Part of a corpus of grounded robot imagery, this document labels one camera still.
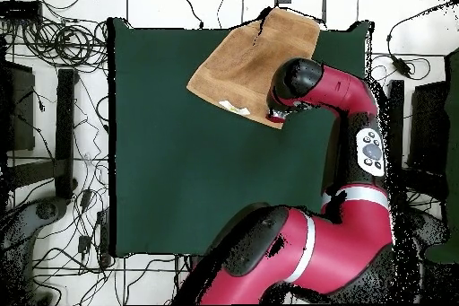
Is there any tan terry towel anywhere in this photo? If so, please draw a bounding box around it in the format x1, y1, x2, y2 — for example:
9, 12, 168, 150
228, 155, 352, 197
186, 7, 321, 130

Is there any dark flat box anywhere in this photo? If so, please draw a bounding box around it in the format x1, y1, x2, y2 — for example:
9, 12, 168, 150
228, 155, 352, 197
407, 81, 449, 178
0, 59, 37, 153

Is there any black flat device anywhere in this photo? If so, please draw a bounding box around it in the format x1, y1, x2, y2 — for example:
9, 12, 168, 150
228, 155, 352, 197
0, 0, 43, 22

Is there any dark green table cloth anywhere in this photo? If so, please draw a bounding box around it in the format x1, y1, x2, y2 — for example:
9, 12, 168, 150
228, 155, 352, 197
107, 16, 376, 258

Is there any black stand leg bar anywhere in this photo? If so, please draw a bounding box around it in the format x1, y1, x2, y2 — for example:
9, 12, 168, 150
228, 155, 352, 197
54, 67, 79, 201
388, 78, 405, 170

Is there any black power strip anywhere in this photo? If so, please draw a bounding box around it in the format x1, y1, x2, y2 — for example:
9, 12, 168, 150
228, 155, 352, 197
95, 208, 111, 267

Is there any dark stand base foot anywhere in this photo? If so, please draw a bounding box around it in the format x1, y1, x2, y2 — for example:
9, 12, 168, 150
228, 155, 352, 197
0, 195, 71, 305

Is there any black coiled cable bundle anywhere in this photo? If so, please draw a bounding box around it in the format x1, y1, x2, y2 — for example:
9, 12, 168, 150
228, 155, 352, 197
21, 18, 108, 70

